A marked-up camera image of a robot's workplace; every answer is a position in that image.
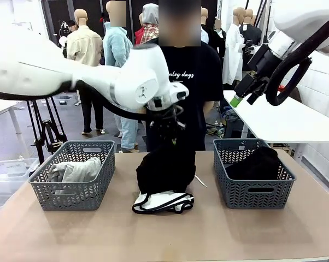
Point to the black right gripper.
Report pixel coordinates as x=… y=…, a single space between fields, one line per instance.
x=247 y=86

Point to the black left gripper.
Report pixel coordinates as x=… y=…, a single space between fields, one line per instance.
x=167 y=122

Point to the black garment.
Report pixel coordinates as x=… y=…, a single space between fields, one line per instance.
x=164 y=172
x=257 y=163

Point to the white shorts black trim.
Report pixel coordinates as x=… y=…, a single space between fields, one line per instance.
x=159 y=200

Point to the light grey garment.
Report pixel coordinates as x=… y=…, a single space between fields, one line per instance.
x=77 y=172

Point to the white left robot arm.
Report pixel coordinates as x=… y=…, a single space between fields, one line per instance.
x=44 y=68

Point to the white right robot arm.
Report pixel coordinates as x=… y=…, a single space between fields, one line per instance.
x=304 y=16

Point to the dark bag under table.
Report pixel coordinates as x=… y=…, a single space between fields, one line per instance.
x=234 y=125

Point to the mannequin in white coat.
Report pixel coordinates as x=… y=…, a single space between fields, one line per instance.
x=232 y=54

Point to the dark brown bag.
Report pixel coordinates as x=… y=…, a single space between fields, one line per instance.
x=294 y=95

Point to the person in black T-shirt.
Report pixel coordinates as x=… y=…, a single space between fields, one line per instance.
x=202 y=82

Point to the mannequin in black shirt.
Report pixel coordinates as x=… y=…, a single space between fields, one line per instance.
x=253 y=34

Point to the bystander in black jacket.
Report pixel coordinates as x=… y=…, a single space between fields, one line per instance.
x=217 y=41

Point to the mannequin in pale blue shirt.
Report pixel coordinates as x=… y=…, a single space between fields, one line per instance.
x=204 y=36

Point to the grey plastic lattice basket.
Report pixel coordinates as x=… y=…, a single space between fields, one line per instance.
x=71 y=199
x=257 y=196

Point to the mannequin in light blue clothes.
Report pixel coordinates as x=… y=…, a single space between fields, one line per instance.
x=115 y=46

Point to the mannequin plaid shirt grey hood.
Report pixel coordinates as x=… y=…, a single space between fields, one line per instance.
x=149 y=30

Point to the mannequin cream shirt black trousers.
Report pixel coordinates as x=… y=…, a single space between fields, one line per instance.
x=85 y=43

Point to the black tripod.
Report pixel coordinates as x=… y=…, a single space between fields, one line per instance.
x=39 y=150

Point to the clear plastic storage box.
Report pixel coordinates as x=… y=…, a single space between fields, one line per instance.
x=6 y=169

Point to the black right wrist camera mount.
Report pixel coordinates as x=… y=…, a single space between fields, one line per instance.
x=263 y=61

